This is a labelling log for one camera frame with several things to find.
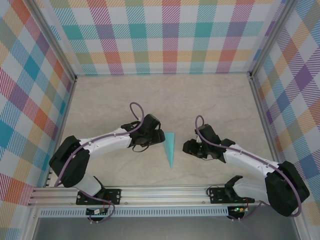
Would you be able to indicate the light blue paper sheet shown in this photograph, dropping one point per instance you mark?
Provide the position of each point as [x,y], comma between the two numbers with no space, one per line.
[170,145]

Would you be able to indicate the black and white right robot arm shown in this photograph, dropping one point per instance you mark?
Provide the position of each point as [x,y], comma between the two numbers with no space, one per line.
[285,190]

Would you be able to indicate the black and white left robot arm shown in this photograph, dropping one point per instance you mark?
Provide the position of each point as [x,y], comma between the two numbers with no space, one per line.
[70,162]

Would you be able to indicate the grey metal sheet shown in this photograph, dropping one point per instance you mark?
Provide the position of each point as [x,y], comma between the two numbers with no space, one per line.
[162,228]

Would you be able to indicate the small circuit board with light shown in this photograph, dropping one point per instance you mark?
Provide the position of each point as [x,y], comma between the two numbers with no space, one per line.
[238,209]

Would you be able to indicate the small dark circuit board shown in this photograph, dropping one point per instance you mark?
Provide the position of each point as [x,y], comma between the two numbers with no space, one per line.
[96,212]

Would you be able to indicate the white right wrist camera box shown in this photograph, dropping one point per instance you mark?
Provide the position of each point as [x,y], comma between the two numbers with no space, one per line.
[198,140]

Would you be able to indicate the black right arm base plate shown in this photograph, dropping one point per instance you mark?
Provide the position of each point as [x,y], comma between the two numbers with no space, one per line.
[215,196]

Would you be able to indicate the aluminium profile rail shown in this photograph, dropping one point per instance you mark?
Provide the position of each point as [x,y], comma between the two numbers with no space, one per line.
[162,195]

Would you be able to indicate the aluminium table side rail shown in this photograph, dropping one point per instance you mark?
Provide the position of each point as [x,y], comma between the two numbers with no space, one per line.
[62,125]
[262,112]

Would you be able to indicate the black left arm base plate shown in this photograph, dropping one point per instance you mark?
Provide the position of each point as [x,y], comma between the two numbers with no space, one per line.
[115,196]

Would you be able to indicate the aluminium frame post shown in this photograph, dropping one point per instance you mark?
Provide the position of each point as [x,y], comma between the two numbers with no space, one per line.
[271,37]
[53,37]

